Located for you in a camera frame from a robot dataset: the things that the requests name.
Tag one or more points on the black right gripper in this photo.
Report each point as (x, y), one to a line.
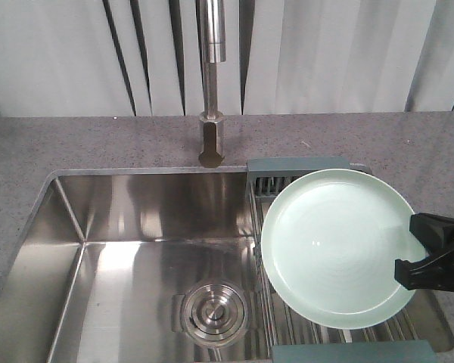
(436, 270)

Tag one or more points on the light green round plate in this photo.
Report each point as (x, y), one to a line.
(329, 244)

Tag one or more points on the grey dish drying rack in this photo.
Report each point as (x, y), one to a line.
(265, 182)

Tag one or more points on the steel sink drain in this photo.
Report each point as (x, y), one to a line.
(215, 313)

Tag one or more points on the stainless steel sink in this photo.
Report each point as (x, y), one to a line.
(102, 256)

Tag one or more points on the steel kitchen faucet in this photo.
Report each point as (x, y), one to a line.
(211, 17)

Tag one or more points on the white pleated curtain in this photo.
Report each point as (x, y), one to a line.
(143, 58)

